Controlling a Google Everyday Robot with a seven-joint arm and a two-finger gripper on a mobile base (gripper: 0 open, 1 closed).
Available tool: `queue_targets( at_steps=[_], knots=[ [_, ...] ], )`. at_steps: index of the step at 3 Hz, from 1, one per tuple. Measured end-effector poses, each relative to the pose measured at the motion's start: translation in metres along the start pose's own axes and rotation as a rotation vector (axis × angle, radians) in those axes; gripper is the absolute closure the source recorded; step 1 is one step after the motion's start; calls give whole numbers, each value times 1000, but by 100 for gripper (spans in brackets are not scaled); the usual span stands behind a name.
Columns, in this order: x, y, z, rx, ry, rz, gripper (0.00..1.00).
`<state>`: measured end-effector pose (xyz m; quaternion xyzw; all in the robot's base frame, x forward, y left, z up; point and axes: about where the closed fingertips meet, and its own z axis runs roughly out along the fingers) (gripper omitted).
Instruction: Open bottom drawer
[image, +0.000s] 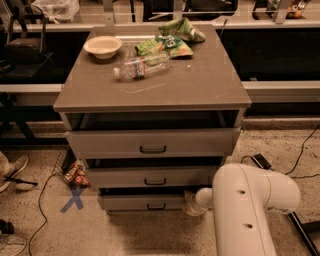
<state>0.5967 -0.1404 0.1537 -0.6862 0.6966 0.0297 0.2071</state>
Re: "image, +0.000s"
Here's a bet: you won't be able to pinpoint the green chip bag front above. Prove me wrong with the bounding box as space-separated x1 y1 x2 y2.
136 35 193 59

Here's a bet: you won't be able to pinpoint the green chip bag rear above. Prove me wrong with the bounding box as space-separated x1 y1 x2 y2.
158 18 206 42

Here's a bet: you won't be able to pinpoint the green chip bag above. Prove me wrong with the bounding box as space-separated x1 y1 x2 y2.
158 18 206 42
136 35 193 59

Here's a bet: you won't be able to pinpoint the snack packets on floor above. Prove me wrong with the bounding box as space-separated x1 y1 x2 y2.
64 160 90 187

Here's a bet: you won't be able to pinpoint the grey sneaker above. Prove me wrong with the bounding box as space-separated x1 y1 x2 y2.
0 152 29 193

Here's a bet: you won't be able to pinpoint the black cable floor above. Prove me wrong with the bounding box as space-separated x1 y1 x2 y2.
239 123 320 180
27 173 58 256

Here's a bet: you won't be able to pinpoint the black power adapter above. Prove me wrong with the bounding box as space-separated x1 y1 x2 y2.
251 154 271 170

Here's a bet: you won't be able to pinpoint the grey top drawer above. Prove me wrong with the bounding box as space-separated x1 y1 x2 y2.
66 128 240 159

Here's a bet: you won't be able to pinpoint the black wire basket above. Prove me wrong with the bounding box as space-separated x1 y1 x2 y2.
52 146 76 183

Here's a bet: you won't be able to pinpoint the blue tape cross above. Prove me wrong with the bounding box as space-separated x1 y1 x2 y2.
60 186 85 213

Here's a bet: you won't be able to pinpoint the white paper bowl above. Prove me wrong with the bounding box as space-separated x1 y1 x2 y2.
83 36 122 60

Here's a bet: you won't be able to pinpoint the black cable right floor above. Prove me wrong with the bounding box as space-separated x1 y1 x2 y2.
239 123 320 180

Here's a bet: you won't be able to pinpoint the grey middle drawer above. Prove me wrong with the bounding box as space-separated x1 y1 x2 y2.
86 166 217 189

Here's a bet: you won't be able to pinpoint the grey drawer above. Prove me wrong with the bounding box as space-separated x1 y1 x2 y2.
86 166 217 189
98 192 186 211
66 128 240 159

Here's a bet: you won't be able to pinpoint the black cable left floor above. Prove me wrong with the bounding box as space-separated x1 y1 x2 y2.
27 173 58 256

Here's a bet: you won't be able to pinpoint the black metal stand leg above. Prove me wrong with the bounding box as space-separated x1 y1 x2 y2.
289 212 320 256

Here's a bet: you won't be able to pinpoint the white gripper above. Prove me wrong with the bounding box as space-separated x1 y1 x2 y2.
183 190 204 216

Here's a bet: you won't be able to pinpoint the clear plastic water bottle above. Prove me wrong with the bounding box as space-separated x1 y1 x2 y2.
113 52 170 80

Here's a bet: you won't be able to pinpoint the grey bottom drawer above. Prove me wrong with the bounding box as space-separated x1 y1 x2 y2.
98 192 186 211

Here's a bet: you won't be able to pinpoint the grey drawer cabinet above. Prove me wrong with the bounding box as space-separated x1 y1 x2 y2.
54 25 251 197

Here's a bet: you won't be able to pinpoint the black chair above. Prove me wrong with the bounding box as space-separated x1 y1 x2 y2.
0 0 52 81

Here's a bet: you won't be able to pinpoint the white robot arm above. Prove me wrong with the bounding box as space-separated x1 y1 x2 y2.
184 163 301 256

